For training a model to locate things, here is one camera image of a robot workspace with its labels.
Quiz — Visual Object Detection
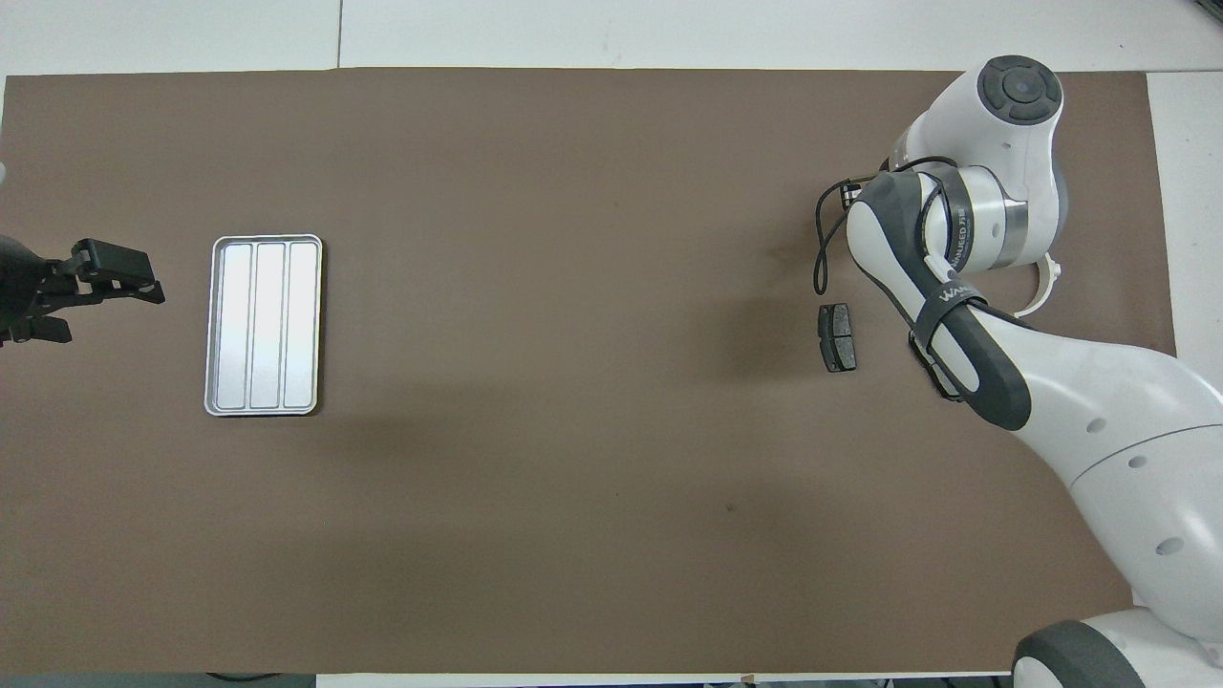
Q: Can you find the short dark brake pad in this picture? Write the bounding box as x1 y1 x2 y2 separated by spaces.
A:
817 303 858 375

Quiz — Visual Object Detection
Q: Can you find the silver metal tray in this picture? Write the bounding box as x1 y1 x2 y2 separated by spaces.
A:
204 234 324 418

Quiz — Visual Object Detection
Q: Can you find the brown table mat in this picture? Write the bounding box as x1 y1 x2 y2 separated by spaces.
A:
0 67 1214 675

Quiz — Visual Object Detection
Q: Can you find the white semicircular plastic bracket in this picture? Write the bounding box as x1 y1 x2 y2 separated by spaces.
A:
1013 250 1063 319

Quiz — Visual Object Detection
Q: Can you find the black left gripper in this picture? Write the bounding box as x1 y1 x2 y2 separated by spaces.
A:
0 234 166 346

